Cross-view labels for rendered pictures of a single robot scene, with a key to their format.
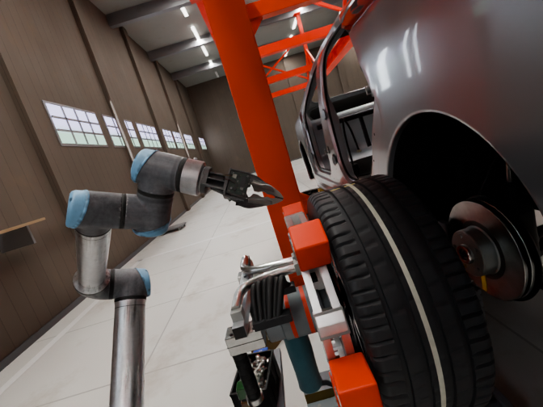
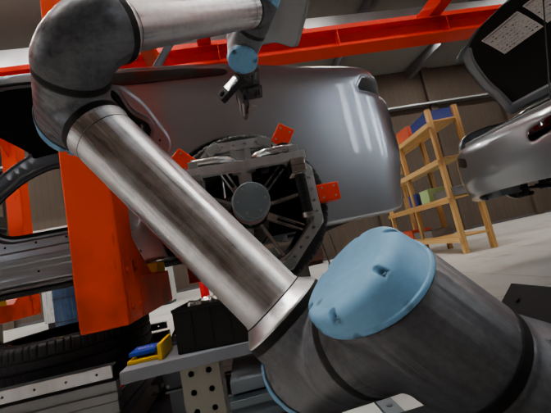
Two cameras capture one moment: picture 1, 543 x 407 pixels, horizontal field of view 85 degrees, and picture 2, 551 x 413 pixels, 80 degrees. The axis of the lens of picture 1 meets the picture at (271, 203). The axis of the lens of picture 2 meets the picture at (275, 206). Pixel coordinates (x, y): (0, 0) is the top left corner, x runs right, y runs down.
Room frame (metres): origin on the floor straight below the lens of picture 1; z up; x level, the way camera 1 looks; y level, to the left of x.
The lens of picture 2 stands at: (0.92, 1.24, 0.66)
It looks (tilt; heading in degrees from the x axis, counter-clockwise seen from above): 8 degrees up; 261
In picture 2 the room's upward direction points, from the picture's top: 12 degrees counter-clockwise
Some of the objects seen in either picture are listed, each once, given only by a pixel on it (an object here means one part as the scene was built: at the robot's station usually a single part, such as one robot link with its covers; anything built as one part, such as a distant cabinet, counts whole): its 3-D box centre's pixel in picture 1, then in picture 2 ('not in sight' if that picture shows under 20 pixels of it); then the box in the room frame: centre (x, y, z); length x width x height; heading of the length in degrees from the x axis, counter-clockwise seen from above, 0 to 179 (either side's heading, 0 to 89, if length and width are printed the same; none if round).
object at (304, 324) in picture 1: (298, 311); (251, 204); (0.83, 0.02, 0.85); 0.21 x 0.14 x 0.14; 88
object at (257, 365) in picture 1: (256, 381); (216, 317); (1.00, 0.25, 0.51); 0.20 x 0.14 x 0.13; 170
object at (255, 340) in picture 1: (246, 336); (296, 167); (0.66, 0.16, 0.93); 0.09 x 0.05 x 0.05; 88
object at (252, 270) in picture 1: (265, 250); (214, 158); (0.93, 0.07, 1.03); 0.19 x 0.18 x 0.11; 88
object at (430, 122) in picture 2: not in sight; (422, 189); (-3.10, -4.99, 1.29); 2.79 x 0.74 x 2.58; 88
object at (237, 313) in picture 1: (265, 276); (268, 149); (0.73, 0.07, 1.03); 0.19 x 0.18 x 0.11; 88
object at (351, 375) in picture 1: (354, 385); (326, 192); (0.51, -0.05, 0.85); 0.09 x 0.08 x 0.07; 178
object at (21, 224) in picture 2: not in sight; (17, 207); (3.23, -2.84, 1.75); 0.19 x 0.19 x 2.45; 88
